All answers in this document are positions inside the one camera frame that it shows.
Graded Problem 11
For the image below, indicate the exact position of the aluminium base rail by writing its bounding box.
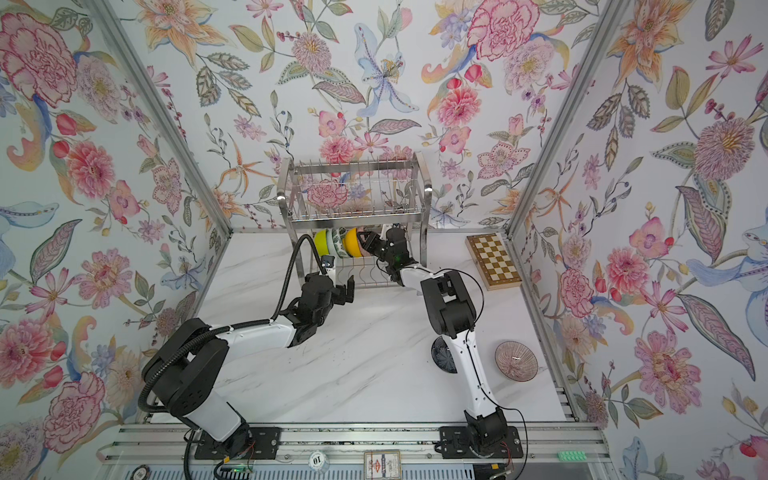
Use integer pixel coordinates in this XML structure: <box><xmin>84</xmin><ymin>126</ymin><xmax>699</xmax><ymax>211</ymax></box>
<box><xmin>95</xmin><ymin>421</ymin><xmax>613</xmax><ymax>480</ymax></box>

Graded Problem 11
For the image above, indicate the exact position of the dark blue floral bowl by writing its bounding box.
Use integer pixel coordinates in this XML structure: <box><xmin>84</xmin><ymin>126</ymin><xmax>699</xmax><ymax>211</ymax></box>
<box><xmin>430</xmin><ymin>336</ymin><xmax>458</xmax><ymax>374</ymax></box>

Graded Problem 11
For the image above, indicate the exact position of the lime green plastic bowl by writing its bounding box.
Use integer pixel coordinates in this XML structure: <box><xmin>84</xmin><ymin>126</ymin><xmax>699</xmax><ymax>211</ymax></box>
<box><xmin>313</xmin><ymin>229</ymin><xmax>332</xmax><ymax>257</ymax></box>

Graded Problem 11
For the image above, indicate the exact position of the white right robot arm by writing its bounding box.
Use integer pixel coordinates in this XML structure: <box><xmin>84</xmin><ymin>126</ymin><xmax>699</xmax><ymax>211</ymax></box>
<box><xmin>357</xmin><ymin>227</ymin><xmax>508</xmax><ymax>457</ymax></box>

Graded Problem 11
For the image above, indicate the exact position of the black white patterned bowl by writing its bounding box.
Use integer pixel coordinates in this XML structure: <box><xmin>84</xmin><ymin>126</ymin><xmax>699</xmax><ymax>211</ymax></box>
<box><xmin>356</xmin><ymin>230</ymin><xmax>374</xmax><ymax>257</ymax></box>

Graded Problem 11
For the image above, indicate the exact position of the green leaf pattern bowl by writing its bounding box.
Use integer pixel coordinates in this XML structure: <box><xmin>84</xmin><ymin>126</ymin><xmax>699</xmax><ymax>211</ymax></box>
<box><xmin>332</xmin><ymin>228</ymin><xmax>349</xmax><ymax>258</ymax></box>

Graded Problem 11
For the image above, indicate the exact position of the pink ribbed glass bowl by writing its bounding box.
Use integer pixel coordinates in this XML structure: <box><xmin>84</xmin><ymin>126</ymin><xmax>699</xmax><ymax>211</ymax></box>
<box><xmin>494</xmin><ymin>341</ymin><xmax>539</xmax><ymax>382</ymax></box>

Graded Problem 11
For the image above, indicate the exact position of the stainless steel dish rack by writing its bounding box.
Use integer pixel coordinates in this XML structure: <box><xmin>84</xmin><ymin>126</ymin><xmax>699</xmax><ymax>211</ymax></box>
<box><xmin>276</xmin><ymin>152</ymin><xmax>433</xmax><ymax>287</ymax></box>

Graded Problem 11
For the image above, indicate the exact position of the yellow plastic bowl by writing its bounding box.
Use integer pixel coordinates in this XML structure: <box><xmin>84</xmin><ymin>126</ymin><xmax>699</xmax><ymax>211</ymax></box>
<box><xmin>343</xmin><ymin>228</ymin><xmax>362</xmax><ymax>258</ymax></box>

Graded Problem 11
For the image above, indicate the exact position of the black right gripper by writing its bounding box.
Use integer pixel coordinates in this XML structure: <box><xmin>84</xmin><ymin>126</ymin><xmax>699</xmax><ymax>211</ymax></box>
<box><xmin>359</xmin><ymin>230</ymin><xmax>397</xmax><ymax>268</ymax></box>

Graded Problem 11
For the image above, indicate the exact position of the wooden chessboard box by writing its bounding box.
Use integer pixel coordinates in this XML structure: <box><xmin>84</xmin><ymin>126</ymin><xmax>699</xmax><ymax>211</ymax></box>
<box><xmin>465</xmin><ymin>233</ymin><xmax>522</xmax><ymax>291</ymax></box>

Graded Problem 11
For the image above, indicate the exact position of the pale teal ceramic bowl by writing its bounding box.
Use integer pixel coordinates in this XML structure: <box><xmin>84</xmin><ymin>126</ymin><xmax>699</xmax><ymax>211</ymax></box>
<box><xmin>326</xmin><ymin>229</ymin><xmax>338</xmax><ymax>257</ymax></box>

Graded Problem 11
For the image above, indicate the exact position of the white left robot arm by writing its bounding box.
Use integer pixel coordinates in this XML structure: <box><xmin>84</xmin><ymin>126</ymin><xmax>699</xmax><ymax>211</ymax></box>
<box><xmin>138</xmin><ymin>235</ymin><xmax>355</xmax><ymax>454</ymax></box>

